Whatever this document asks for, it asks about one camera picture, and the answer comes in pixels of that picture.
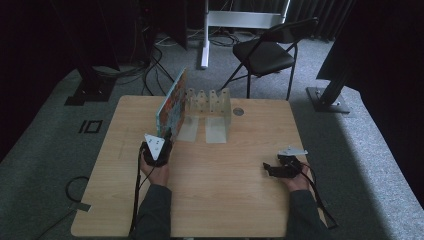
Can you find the black folding chair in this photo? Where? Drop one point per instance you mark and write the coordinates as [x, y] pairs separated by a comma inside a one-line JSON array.
[[266, 56]]

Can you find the colourful picture book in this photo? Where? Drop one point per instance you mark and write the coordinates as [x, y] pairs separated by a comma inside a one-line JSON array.
[[171, 106]]

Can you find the round grey table grommet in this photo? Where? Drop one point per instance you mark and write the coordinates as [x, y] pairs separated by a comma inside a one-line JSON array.
[[238, 111]]

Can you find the black stand with base plate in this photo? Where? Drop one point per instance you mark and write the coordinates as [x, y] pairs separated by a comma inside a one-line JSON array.
[[328, 98], [91, 88]]

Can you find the person's left hand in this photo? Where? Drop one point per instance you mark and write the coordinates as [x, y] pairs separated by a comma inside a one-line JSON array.
[[156, 175]]

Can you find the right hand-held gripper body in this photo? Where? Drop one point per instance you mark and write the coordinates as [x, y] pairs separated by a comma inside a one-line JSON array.
[[290, 163]]

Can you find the white metal stand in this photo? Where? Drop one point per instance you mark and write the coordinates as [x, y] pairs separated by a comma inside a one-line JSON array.
[[213, 20]]

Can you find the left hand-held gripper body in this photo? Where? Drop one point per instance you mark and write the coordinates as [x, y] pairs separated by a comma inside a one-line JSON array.
[[155, 146]]

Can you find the grey tape piece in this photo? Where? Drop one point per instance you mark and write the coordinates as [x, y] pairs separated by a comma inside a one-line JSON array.
[[80, 206]]

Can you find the clear acrylic book rack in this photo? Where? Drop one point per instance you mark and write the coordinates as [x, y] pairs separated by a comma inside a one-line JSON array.
[[213, 106]]

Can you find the dark curtain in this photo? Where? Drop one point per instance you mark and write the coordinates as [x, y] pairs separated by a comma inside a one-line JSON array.
[[320, 16]]

